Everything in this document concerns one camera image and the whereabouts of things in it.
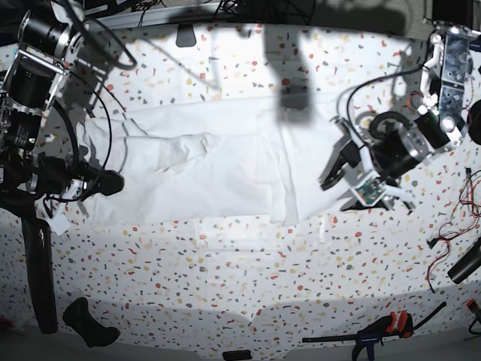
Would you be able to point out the black bar clamp left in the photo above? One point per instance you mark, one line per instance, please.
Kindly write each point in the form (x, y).
(37, 242)

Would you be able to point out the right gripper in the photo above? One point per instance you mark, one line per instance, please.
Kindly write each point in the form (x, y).
(59, 183)

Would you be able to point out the black round object right edge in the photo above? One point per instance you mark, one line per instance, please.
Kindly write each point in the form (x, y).
(474, 122)

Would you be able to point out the dark grey tab top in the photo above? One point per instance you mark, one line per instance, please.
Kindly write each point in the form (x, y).
(185, 36)

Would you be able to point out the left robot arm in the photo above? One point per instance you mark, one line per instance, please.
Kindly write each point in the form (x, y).
(443, 74)

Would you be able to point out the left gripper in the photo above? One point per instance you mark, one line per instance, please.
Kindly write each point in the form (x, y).
(398, 147)

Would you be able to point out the black cylinder right edge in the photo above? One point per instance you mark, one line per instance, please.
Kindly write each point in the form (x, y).
(467, 265)

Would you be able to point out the white T-shirt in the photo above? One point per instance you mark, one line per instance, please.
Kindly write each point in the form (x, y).
(238, 157)

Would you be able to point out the terrazzo pattern table cloth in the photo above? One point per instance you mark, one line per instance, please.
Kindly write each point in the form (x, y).
(215, 284)

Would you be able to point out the black orange bar clamp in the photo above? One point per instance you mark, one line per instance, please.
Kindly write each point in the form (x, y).
(388, 326)

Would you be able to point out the orange clip right edge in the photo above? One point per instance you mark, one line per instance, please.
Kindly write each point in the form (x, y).
(473, 306)

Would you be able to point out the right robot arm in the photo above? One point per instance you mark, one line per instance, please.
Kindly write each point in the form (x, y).
(49, 36)

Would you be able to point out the small black box bottom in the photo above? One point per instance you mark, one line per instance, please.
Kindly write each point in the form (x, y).
(237, 355)

